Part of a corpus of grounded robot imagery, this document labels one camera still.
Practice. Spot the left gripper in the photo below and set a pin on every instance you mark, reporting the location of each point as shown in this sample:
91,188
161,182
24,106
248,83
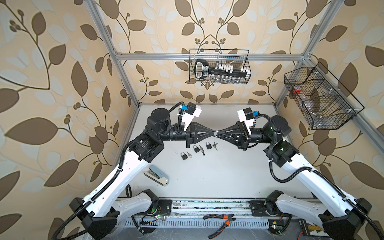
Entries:
192,133

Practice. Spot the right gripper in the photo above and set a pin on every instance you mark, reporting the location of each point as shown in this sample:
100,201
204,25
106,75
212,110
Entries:
243,140

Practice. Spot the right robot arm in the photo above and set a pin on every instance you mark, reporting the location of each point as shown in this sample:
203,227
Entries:
338,213

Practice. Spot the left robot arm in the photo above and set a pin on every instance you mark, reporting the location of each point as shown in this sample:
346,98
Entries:
100,211

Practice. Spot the black white tool in basket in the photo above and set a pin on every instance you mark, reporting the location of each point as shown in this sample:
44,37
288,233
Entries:
203,70

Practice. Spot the red cap item in basket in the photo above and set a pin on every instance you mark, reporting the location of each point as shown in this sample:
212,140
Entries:
296,90

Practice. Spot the black power board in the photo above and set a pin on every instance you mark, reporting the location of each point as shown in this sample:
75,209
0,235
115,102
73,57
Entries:
312,230

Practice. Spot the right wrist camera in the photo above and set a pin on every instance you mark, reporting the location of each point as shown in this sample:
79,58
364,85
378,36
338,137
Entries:
247,116

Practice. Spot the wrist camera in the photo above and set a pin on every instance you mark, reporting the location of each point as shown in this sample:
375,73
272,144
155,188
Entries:
247,116
190,111

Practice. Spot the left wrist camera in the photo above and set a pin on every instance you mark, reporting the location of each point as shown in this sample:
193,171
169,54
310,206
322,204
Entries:
190,111

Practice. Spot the back wire basket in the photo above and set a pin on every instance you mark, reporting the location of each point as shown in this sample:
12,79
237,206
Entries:
234,57

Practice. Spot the wire basket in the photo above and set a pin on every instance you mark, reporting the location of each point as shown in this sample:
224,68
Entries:
234,57
325,102

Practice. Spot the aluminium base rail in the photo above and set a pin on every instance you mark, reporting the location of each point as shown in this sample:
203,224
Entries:
188,213

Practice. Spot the right wire basket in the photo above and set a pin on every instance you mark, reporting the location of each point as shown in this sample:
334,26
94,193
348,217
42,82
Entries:
325,102

